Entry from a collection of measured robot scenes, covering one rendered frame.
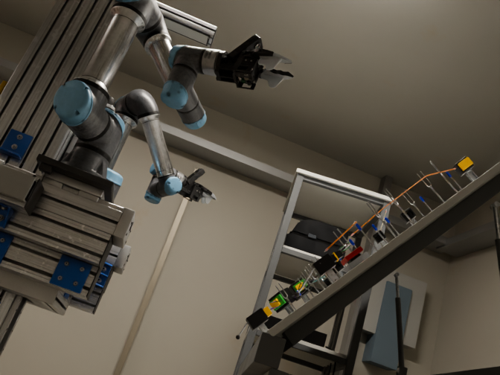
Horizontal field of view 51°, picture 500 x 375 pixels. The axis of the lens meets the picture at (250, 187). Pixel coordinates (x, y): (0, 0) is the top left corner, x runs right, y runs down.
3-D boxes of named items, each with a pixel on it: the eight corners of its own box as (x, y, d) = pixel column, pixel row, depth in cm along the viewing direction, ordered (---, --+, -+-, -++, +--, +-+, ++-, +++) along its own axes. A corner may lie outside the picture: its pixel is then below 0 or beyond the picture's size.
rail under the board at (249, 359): (253, 361, 111) (262, 331, 114) (234, 381, 221) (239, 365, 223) (277, 369, 111) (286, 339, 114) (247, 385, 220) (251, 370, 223)
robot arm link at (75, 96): (101, 145, 156) (167, 7, 177) (77, 117, 143) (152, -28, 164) (67, 138, 160) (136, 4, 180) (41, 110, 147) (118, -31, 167)
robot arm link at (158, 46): (137, 38, 189) (184, 138, 165) (124, 15, 179) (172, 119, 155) (166, 24, 189) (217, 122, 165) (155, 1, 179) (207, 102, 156)
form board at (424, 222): (245, 369, 223) (242, 365, 223) (421, 238, 249) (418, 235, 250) (272, 337, 114) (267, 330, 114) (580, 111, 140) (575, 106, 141)
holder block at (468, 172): (478, 184, 174) (460, 163, 177) (486, 177, 163) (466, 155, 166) (467, 192, 174) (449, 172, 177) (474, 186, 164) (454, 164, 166)
